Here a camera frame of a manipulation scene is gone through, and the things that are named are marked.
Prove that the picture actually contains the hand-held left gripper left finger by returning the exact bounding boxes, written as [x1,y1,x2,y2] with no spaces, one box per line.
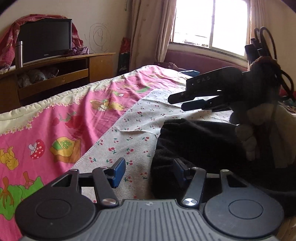
[50,158,126,207]

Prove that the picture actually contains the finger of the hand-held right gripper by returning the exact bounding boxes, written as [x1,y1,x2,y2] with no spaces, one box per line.
[181,96,233,113]
[168,90,222,105]

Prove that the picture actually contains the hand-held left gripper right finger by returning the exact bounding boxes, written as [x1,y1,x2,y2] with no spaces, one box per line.
[173,158,250,208]

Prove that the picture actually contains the black pants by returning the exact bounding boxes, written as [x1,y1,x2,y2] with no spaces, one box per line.
[150,118,296,218]

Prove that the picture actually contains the person's right hand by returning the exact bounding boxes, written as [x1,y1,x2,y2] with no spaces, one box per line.
[230,56,281,161]

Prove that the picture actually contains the maroon window bench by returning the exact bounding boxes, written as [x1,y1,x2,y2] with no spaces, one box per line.
[158,49,249,75]

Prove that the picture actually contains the cherry print bed sheet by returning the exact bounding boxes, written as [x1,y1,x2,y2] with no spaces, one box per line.
[72,88,234,202]

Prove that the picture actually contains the window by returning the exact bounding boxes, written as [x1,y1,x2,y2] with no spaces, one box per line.
[171,0,251,56]

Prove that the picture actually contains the red bag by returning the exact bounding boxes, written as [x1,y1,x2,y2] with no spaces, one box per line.
[117,37,132,76]

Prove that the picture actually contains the pink cartoon print blanket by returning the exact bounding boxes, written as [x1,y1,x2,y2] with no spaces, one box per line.
[0,65,192,223]

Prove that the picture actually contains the wooden tv stand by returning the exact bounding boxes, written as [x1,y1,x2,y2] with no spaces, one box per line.
[0,53,116,114]

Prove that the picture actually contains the purple cloth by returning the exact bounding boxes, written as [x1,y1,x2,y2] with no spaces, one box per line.
[63,46,90,56]

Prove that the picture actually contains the black television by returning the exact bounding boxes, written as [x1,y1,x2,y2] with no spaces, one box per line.
[18,19,73,63]

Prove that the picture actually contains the steel thermos flask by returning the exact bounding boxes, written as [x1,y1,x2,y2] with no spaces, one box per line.
[15,41,24,68]

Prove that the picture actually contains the pink quilted cloth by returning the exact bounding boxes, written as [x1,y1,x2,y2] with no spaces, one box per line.
[0,14,84,70]

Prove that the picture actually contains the black cable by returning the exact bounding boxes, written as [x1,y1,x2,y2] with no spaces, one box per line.
[254,27,296,100]

